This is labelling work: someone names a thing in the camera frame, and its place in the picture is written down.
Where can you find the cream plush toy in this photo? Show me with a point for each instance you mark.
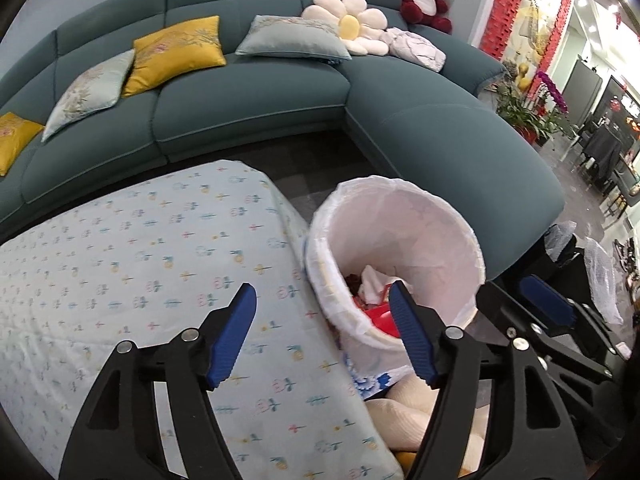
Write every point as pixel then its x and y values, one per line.
pixel 415 410

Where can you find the pale blue embroidered pillow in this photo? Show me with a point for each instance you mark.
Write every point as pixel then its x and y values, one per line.
pixel 87 95

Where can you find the red paper wall hanging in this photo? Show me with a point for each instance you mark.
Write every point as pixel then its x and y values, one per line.
pixel 557 15
pixel 502 5

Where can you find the floral wall panel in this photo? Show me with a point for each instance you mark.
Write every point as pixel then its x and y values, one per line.
pixel 532 10

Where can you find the small yellow embroidered pillow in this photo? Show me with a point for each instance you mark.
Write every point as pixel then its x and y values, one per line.
pixel 15 140

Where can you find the dark screen panel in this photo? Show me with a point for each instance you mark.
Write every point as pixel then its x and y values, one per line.
pixel 582 90

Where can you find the floral tablecloth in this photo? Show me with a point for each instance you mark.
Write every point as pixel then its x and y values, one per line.
pixel 125 260

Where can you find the purple orchid plant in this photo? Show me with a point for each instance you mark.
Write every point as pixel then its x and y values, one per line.
pixel 552 92

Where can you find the red plastic wrapper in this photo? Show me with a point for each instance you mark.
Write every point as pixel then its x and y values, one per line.
pixel 375 317

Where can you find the white crumpled paper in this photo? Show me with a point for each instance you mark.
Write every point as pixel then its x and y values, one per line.
pixel 375 280

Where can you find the white folded cloth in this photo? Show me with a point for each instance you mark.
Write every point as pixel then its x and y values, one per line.
pixel 415 47

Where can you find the grey blue pillow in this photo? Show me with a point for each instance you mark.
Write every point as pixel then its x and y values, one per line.
pixel 290 40

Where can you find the black box with bubble wrap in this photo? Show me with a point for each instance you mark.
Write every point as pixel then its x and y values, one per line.
pixel 562 245

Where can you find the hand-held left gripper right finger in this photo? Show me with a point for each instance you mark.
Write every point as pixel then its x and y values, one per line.
pixel 415 340

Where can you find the green potted plant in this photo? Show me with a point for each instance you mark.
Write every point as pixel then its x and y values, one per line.
pixel 520 110

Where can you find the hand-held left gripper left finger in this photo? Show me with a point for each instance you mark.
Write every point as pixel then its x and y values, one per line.
pixel 232 345

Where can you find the teal sofa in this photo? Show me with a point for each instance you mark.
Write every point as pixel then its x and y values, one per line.
pixel 250 100

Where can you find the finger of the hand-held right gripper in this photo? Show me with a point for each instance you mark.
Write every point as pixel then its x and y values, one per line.
pixel 547 302
pixel 575 375

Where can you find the cream flower cushion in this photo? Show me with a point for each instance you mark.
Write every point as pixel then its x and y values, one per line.
pixel 347 22

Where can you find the large yellow embroidered pillow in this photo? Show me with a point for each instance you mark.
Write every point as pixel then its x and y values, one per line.
pixel 175 52

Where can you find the white lined waste bin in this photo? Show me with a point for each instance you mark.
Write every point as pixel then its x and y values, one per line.
pixel 425 230

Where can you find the bubble wrap sheet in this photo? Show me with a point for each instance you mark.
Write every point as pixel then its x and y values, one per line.
pixel 602 280

